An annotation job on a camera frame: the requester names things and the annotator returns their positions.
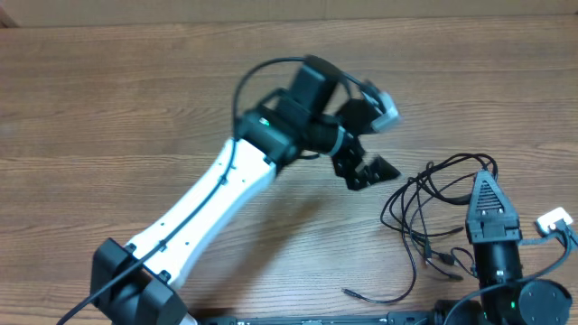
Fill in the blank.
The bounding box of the black camera cable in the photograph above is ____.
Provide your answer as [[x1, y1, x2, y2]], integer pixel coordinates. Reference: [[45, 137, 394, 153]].
[[442, 229, 574, 325], [53, 56, 380, 325]]

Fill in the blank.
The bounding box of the black right camera cable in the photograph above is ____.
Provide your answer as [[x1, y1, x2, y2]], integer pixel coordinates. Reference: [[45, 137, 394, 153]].
[[442, 229, 574, 325]]

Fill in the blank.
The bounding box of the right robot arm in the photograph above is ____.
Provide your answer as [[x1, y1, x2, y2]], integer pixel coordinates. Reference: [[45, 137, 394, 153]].
[[443, 171, 577, 324]]

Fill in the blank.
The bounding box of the black cable bundle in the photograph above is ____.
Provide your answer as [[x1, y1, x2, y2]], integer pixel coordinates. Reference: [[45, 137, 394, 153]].
[[340, 152, 499, 305]]

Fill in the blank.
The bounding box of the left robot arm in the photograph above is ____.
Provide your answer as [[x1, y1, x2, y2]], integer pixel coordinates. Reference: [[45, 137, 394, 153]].
[[87, 56, 400, 324]]

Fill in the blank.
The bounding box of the black left camera cable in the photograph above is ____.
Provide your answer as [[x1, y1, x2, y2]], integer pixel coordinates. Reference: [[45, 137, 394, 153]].
[[53, 56, 380, 325]]

